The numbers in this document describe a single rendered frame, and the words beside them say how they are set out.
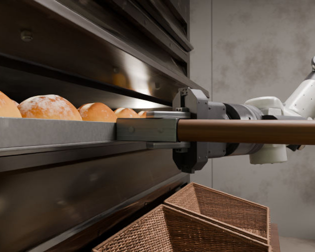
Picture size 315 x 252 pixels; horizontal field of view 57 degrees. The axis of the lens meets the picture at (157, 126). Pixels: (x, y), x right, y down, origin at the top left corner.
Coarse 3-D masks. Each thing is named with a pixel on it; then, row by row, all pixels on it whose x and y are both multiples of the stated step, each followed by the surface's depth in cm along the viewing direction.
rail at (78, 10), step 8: (56, 0) 51; (64, 0) 53; (72, 8) 55; (80, 8) 58; (88, 16) 60; (96, 24) 63; (104, 24) 66; (112, 32) 69; (128, 40) 78; (136, 48) 82; (152, 56) 94; (160, 64) 101; (176, 72) 119; (200, 88) 162
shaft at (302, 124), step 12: (180, 120) 39; (192, 120) 39; (204, 120) 38; (216, 120) 38; (228, 120) 37; (240, 120) 37; (252, 120) 36; (264, 120) 36; (276, 120) 35; (288, 120) 35; (300, 120) 35; (312, 120) 34; (180, 132) 38; (192, 132) 38; (204, 132) 37; (216, 132) 37; (228, 132) 36; (240, 132) 36; (252, 132) 35; (264, 132) 35; (276, 132) 35; (288, 132) 34; (300, 132) 34; (312, 132) 33; (300, 144) 35; (312, 144) 34
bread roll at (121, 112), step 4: (120, 108) 53; (124, 108) 53; (128, 108) 53; (116, 112) 51; (120, 112) 51; (124, 112) 51; (128, 112) 52; (132, 112) 53; (120, 116) 50; (124, 116) 50; (128, 116) 51; (132, 116) 52; (136, 116) 53
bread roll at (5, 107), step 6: (0, 96) 25; (6, 96) 26; (0, 102) 25; (6, 102) 25; (12, 102) 27; (0, 108) 24; (6, 108) 25; (12, 108) 26; (0, 114) 24; (6, 114) 25; (12, 114) 25; (18, 114) 27
